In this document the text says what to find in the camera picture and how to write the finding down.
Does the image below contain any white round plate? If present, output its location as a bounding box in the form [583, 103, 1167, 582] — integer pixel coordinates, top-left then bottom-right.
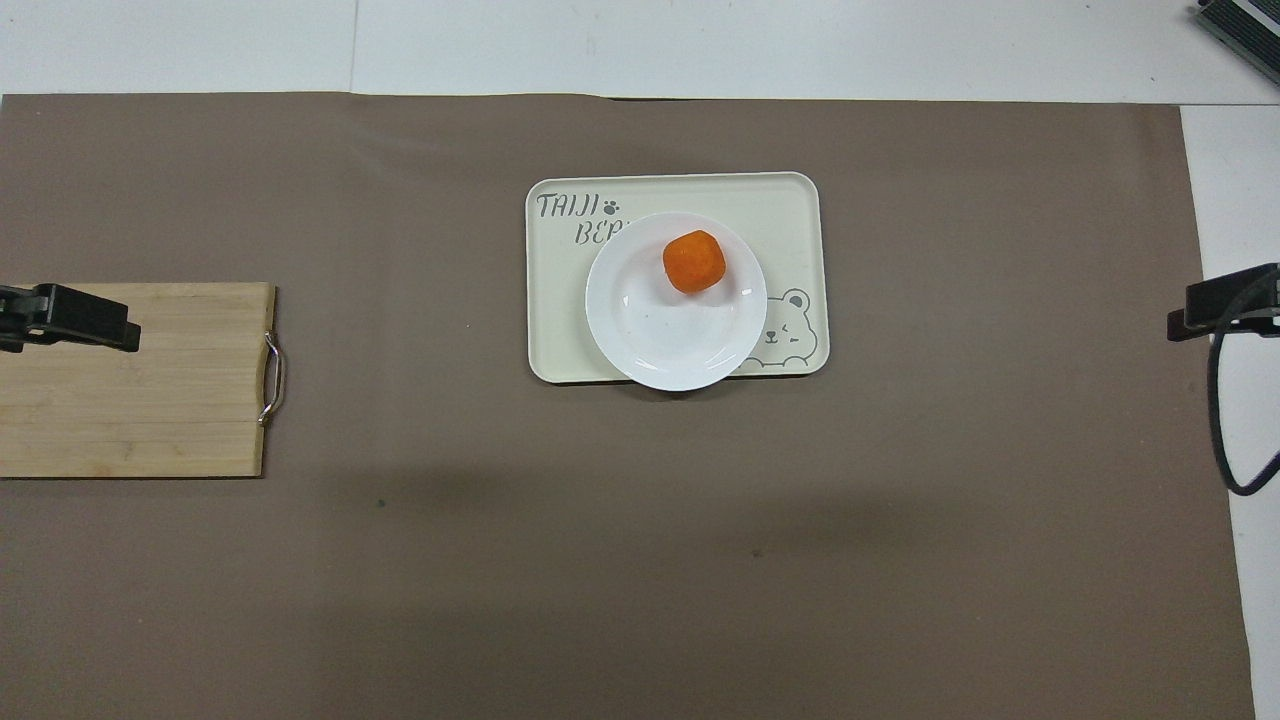
[585, 211, 769, 392]

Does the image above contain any bamboo cutting board with handle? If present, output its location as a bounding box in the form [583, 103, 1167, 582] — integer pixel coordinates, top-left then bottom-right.
[0, 282, 287, 479]

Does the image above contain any dark device corner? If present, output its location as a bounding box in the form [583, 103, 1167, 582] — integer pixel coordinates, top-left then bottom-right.
[1189, 0, 1280, 87]

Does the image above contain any orange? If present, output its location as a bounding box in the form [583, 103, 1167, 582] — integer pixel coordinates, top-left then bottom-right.
[662, 229, 728, 296]

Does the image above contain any black cable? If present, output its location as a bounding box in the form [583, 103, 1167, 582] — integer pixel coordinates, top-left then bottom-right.
[1206, 268, 1280, 497]

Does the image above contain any cream tray with bear print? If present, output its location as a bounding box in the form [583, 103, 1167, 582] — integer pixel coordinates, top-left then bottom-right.
[525, 172, 831, 386]

